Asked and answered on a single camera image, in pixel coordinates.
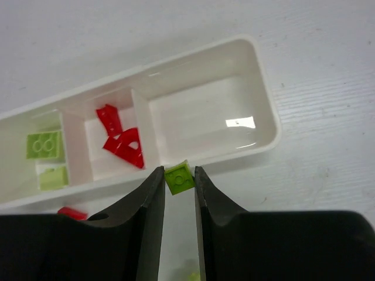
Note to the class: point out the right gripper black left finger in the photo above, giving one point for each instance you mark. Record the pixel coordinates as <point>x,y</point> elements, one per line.
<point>121,242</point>

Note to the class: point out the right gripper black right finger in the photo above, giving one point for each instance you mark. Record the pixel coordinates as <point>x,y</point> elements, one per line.
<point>236,244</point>

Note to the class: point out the pale green curved duplo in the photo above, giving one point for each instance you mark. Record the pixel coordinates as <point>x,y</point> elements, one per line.
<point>188,271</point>

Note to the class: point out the green square lego plate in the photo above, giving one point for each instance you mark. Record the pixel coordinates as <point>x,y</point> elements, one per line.
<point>179,178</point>

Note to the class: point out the pale green square duplo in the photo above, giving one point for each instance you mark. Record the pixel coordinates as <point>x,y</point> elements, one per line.
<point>53,179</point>

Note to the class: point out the red half-round lego plate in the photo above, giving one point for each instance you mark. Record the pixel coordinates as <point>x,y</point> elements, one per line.
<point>127,147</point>

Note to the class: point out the green large duplo brick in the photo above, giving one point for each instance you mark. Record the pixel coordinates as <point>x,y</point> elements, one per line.
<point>45,146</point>

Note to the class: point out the red small slope lego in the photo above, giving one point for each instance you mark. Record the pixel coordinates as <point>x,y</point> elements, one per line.
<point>109,117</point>

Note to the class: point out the red curved lego brick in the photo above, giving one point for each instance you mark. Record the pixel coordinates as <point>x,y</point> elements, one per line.
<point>73,213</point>

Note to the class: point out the white three-compartment tray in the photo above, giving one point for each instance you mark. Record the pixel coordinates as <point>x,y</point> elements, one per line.
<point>208,106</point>

